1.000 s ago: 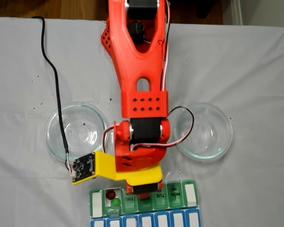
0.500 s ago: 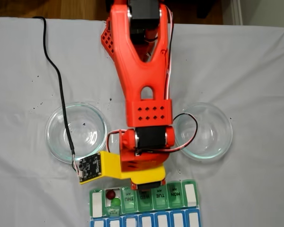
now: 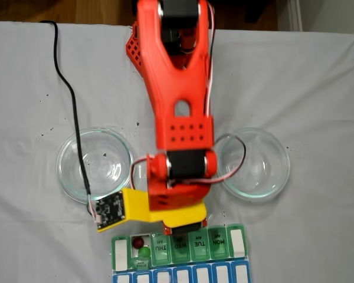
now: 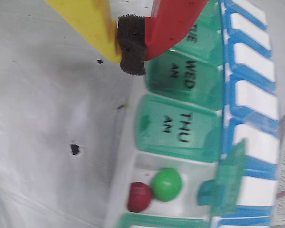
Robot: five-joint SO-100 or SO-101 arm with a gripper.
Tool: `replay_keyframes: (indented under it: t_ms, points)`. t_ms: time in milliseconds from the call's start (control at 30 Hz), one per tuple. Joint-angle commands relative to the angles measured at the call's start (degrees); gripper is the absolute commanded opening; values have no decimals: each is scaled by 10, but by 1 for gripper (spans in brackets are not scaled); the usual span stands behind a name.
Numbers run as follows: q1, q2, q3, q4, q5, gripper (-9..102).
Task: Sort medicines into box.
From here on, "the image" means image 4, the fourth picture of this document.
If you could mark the gripper red moving right finger with foam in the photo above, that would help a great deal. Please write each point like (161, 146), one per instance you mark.
(173, 23)

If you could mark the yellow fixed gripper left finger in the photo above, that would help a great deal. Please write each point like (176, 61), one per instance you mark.
(90, 26)

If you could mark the weekly pill organizer box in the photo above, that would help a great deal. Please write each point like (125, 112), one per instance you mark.
(175, 128)

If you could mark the green ball pill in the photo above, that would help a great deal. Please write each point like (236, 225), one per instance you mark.
(166, 184)

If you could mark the red ball pill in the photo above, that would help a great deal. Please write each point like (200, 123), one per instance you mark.
(139, 197)

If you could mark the white table cloth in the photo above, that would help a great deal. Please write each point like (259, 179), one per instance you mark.
(38, 107)

